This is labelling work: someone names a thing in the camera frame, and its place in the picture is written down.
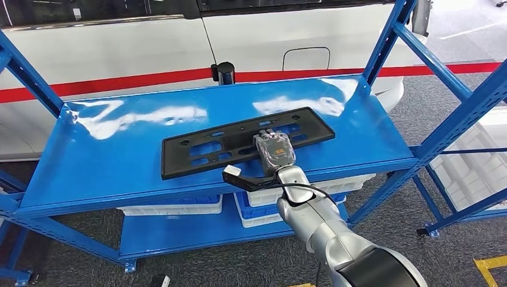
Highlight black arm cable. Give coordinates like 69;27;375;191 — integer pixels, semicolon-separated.
273;181;338;207

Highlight red barrier belt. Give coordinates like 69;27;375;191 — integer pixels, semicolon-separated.
0;61;504;105

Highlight black plastic plate bracket part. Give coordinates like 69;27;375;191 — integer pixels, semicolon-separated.
160;106;336;181

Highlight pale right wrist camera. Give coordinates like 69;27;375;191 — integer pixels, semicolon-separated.
221;164;284;194

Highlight white vehicle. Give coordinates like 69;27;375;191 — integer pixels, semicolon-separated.
0;0;432;161

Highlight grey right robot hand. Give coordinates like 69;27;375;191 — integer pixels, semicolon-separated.
252;129;297;178

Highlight white ribbed plastic crate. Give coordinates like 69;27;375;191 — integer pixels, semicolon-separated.
429;106;507;212

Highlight black stanchion post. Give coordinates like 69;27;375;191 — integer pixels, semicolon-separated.
210;61;236;86

